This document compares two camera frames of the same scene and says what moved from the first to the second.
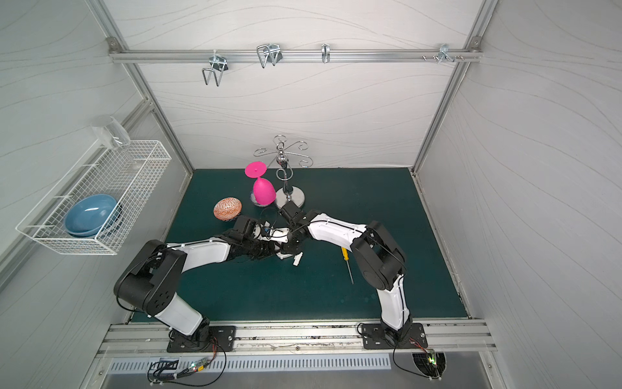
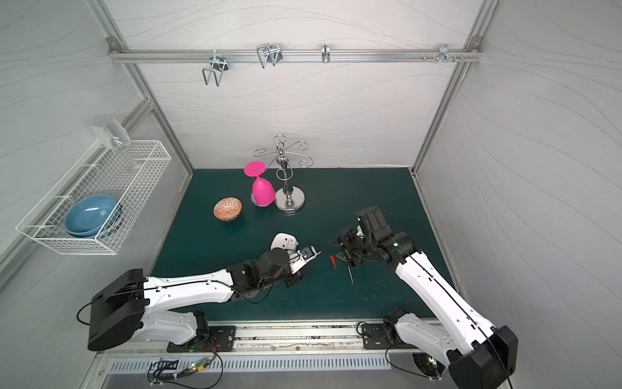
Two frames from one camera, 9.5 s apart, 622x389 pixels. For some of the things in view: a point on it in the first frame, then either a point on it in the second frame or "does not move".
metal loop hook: (269, 53) does not move
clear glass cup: (110, 132) does not move
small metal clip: (325, 53) does not move
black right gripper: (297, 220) -> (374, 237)
